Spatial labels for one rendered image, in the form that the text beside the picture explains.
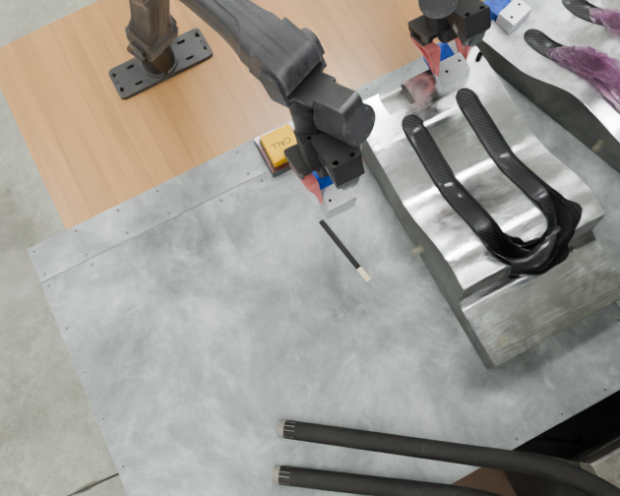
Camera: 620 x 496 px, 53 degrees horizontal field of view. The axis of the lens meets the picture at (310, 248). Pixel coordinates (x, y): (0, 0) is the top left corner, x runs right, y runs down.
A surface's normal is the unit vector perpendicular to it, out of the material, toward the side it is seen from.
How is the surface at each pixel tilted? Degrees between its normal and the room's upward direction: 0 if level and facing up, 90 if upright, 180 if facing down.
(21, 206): 0
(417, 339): 0
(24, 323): 0
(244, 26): 12
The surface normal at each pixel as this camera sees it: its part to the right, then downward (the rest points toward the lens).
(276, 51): 0.12, -0.13
